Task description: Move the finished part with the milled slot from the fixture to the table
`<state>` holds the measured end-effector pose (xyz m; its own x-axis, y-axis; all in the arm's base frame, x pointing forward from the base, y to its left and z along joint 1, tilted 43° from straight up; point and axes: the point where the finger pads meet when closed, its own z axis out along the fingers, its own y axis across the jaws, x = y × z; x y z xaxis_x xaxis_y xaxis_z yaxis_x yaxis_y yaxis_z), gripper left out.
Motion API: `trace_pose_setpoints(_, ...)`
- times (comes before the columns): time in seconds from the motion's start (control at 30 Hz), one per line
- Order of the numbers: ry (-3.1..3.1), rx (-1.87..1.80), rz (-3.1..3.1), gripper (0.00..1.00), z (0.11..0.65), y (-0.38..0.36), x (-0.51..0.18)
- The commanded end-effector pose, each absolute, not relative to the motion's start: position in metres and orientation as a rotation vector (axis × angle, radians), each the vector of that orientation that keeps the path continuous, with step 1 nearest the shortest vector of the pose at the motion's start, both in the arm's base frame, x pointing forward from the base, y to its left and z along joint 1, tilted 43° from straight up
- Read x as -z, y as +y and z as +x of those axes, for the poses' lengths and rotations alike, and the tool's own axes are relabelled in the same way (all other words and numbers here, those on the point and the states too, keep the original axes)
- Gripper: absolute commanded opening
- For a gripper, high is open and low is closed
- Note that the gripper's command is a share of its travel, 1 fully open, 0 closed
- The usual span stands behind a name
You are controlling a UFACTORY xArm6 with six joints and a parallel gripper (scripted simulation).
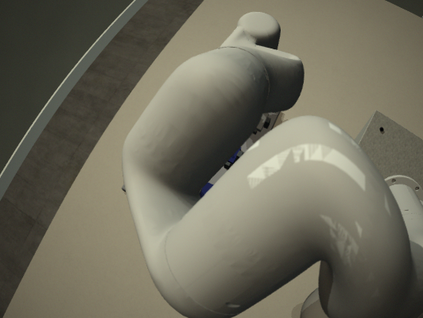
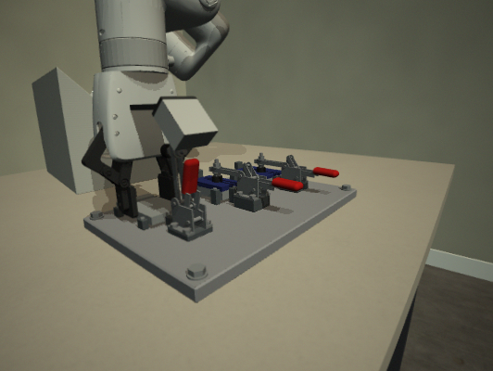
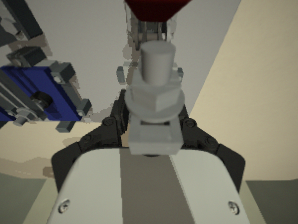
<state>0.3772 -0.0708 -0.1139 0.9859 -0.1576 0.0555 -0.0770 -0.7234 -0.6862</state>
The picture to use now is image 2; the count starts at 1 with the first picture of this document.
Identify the toggle clamp with red handle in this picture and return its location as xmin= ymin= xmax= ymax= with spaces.
xmin=209 ymin=159 xmax=303 ymax=212

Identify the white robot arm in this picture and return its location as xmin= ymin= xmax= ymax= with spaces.
xmin=95 ymin=0 xmax=230 ymax=151

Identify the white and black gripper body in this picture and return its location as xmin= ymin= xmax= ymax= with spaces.
xmin=93 ymin=66 xmax=177 ymax=162

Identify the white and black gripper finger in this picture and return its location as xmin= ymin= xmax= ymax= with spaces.
xmin=156 ymin=148 xmax=192 ymax=200
xmin=82 ymin=127 xmax=138 ymax=218

